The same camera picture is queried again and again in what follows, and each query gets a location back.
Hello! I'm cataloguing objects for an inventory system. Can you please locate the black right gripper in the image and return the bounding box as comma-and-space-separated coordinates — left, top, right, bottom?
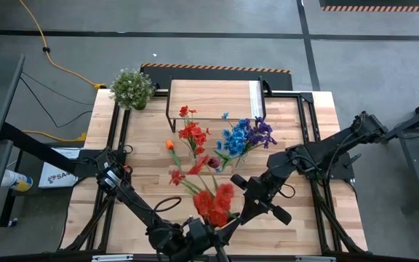
225, 173, 293, 240

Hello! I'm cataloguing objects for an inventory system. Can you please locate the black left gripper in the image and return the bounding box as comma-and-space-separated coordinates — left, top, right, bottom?
183, 216, 233, 256

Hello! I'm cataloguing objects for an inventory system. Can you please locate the red artificial flower bunch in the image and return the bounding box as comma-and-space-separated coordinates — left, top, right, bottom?
177, 105, 211, 163
168, 154, 240, 229

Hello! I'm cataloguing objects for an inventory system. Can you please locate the blue artificial flower bunch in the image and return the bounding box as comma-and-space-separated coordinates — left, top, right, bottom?
215, 111, 254, 158

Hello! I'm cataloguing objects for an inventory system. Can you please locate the purple artificial flower bunch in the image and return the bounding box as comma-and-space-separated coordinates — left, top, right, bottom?
247, 116, 279, 150

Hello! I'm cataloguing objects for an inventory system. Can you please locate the orange artificial tulip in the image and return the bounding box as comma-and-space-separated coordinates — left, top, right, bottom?
164, 140, 187, 175

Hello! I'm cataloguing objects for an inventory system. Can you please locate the black hazard-striped floor mat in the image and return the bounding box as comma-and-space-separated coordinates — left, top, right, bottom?
319, 0, 419, 12
139, 63, 293, 92

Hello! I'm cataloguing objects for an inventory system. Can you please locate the potted green plant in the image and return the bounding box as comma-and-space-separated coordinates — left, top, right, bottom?
109, 68, 156, 111

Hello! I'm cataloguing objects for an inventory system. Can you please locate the white printed box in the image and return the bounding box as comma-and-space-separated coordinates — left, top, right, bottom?
37, 147, 87, 189

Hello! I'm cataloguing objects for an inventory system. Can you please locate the white and yellow spray can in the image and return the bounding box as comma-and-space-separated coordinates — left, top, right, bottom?
0, 169, 34, 193

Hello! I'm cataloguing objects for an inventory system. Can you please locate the wooden shelf with black frame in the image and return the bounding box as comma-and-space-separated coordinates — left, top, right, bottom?
164, 75, 268, 135

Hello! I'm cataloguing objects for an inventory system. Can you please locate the black metal table frame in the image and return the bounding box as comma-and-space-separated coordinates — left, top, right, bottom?
59, 89, 369, 255

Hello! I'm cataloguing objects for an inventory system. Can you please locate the yellow extension cable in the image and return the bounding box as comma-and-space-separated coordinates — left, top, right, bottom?
18, 0, 107, 91
22, 129, 88, 143

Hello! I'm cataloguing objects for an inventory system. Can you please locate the thin black floor cable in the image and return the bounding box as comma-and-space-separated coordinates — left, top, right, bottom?
19, 71, 96, 129

